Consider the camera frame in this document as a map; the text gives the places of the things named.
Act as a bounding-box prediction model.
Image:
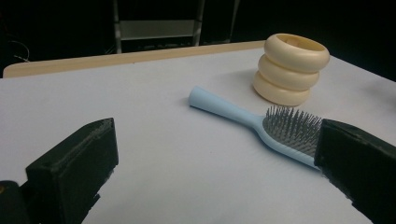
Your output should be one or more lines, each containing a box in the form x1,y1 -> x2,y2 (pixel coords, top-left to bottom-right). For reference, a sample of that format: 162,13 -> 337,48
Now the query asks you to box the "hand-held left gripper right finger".
313,119 -> 396,224

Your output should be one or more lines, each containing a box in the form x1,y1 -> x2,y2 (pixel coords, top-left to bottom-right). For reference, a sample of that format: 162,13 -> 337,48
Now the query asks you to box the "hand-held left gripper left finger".
25,117 -> 120,224

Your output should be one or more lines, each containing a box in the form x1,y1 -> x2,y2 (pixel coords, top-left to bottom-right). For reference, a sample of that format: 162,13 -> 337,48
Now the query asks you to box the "cream ringed holder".
252,33 -> 331,107

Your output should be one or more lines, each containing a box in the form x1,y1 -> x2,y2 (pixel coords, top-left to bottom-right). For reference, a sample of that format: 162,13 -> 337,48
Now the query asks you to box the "light blue hairbrush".
188,85 -> 325,171

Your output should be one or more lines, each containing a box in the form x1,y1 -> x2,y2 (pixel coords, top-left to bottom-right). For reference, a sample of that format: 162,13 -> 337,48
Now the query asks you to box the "white table cover sheet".
0,48 -> 396,224

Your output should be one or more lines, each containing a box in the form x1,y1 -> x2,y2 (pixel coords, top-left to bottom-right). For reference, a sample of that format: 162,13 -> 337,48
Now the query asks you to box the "thin cable in background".
8,39 -> 31,63

